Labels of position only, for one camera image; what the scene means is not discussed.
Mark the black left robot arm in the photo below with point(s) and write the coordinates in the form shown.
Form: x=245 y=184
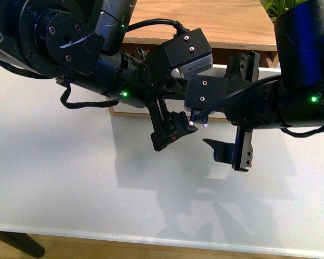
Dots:
x=79 y=42

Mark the green plant leaves right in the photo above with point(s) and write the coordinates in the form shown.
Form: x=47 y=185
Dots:
x=276 y=8

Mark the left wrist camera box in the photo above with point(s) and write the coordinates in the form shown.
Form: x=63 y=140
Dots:
x=189 y=53

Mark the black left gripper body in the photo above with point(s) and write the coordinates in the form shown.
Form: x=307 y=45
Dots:
x=144 y=83

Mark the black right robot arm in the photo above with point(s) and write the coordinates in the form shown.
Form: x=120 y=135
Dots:
x=292 y=102

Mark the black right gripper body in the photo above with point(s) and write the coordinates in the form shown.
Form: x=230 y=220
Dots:
x=253 y=109

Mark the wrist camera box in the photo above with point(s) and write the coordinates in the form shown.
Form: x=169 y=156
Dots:
x=189 y=53
x=201 y=93

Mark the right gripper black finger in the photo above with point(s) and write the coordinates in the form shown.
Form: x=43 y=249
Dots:
x=222 y=151

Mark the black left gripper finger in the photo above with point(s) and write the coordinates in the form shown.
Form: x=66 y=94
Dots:
x=168 y=126

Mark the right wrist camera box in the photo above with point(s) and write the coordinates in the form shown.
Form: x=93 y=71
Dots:
x=201 y=93

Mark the white front wooden drawer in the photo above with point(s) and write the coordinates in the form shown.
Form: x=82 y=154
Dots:
x=177 y=103

